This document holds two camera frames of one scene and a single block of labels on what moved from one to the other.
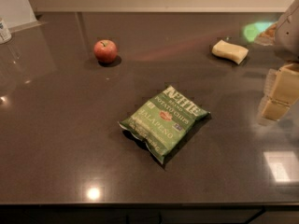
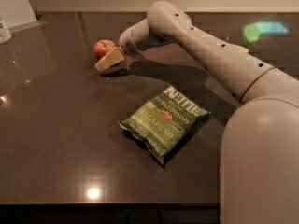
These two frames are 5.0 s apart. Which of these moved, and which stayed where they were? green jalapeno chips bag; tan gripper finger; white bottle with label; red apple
Moved: tan gripper finger
Stayed: green jalapeno chips bag; red apple; white bottle with label
